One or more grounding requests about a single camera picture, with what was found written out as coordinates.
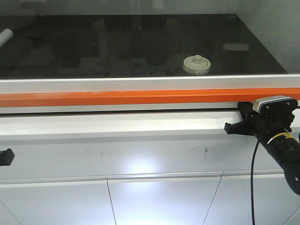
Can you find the white framed glass sash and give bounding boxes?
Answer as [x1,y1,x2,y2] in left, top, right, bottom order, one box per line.
[0,0,300,114]

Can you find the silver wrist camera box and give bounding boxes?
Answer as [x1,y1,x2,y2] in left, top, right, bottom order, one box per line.
[252,95,298,115]

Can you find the glass jar with white lid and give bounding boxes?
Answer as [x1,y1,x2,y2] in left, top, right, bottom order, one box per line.
[183,55,211,75]

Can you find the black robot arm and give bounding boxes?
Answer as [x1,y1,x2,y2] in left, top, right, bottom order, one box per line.
[225,96,300,195]

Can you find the black camera cable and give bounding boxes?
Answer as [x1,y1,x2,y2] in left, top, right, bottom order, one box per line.
[250,138,261,225]

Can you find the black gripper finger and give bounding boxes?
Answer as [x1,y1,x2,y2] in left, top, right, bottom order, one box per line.
[237,102,255,120]
[0,149,15,166]
[224,115,257,136]

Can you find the orange sash handle bar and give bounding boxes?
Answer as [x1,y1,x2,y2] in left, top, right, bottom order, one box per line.
[0,88,300,107]

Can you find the white paper roll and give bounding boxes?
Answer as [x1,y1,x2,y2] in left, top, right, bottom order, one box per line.
[0,29,14,47]

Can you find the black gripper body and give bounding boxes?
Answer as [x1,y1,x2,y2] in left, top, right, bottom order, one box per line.
[253,111,294,138]

